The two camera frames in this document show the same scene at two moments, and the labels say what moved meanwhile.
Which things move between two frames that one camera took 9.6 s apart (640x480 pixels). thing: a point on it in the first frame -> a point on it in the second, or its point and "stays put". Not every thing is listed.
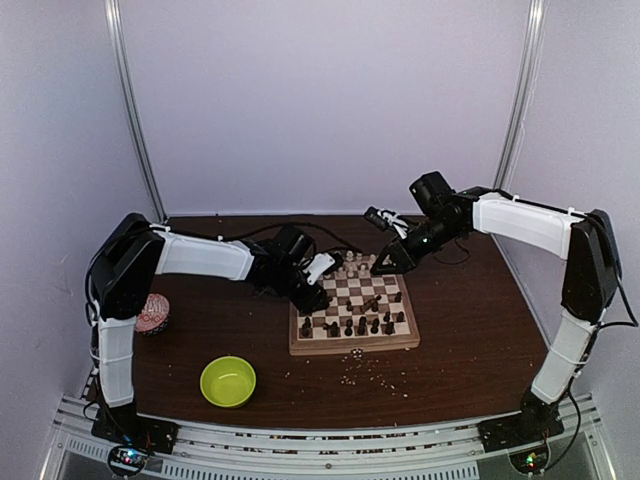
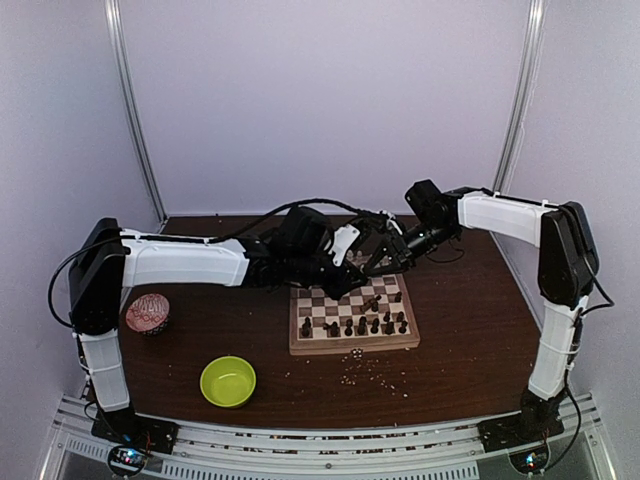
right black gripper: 402,260 stays put
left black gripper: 309,304 -> 341,288
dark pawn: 348,331 stays put
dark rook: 389,328 stays put
